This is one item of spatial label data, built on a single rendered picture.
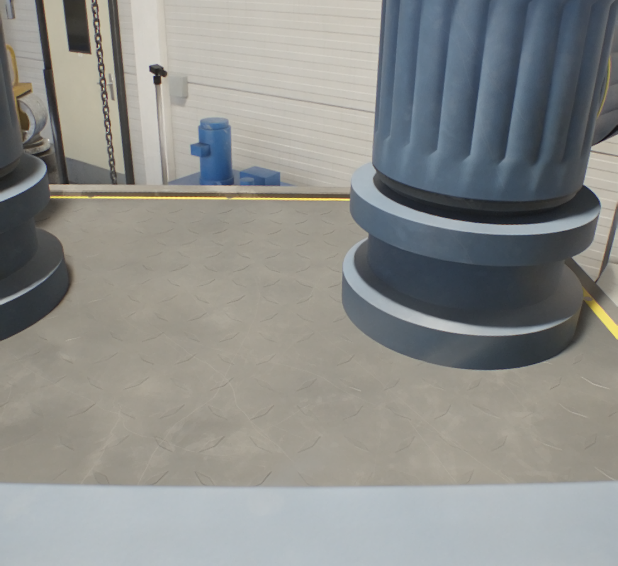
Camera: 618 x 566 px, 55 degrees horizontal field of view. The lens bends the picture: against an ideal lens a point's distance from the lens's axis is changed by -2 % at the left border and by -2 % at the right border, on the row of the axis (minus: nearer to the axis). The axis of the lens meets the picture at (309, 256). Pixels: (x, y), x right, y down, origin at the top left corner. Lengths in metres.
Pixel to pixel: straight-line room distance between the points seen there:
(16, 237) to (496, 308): 0.46
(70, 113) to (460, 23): 5.88
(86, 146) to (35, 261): 5.53
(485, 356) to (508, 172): 0.16
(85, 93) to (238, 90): 1.85
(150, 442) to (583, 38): 0.44
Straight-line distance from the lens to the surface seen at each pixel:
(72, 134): 6.33
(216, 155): 4.11
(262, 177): 3.94
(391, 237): 0.53
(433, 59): 0.50
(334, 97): 4.08
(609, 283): 1.97
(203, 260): 0.73
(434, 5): 0.50
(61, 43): 6.18
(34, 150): 2.05
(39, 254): 0.68
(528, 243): 0.52
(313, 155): 4.26
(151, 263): 0.73
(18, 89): 2.04
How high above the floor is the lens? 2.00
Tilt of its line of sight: 26 degrees down
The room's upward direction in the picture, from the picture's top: 1 degrees clockwise
